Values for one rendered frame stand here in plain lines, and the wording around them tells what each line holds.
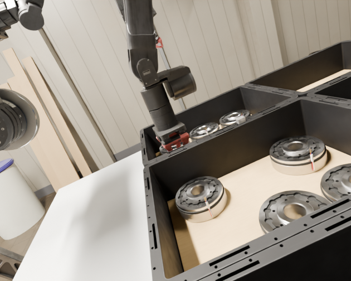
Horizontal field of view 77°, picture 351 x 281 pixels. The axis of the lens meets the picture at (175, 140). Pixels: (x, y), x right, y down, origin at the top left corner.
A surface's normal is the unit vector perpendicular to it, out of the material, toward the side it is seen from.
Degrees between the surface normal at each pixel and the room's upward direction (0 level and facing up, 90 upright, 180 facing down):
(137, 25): 85
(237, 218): 0
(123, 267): 0
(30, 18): 141
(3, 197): 94
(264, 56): 90
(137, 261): 0
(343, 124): 90
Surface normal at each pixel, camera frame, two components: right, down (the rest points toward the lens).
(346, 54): -0.91, 0.40
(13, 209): 0.73, 0.05
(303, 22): 0.24, 0.29
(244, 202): -0.36, -0.86
